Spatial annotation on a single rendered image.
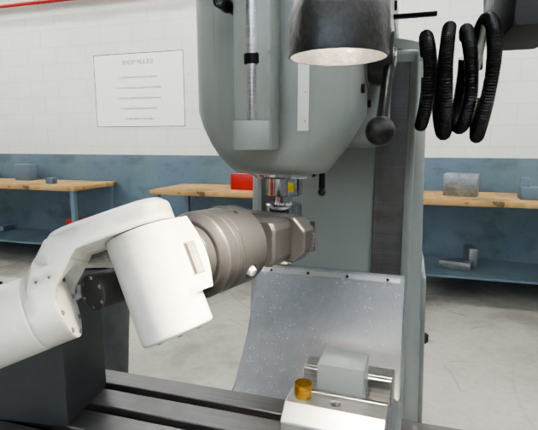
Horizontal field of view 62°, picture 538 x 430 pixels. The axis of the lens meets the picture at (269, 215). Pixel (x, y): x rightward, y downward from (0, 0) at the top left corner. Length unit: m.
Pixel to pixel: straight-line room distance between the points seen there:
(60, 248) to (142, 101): 5.28
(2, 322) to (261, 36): 0.34
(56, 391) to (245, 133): 0.51
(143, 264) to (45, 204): 6.23
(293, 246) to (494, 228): 4.42
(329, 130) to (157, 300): 0.25
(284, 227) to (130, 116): 5.27
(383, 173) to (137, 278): 0.65
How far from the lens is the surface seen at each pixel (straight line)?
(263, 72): 0.47
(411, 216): 0.96
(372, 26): 0.33
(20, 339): 0.41
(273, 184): 0.57
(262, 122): 0.46
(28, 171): 6.27
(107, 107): 5.92
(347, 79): 0.51
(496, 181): 4.84
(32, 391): 0.82
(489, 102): 0.76
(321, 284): 0.98
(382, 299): 0.97
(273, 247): 0.50
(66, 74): 6.31
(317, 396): 0.62
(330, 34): 0.32
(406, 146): 0.93
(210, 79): 0.53
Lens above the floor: 1.35
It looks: 9 degrees down
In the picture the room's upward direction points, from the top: straight up
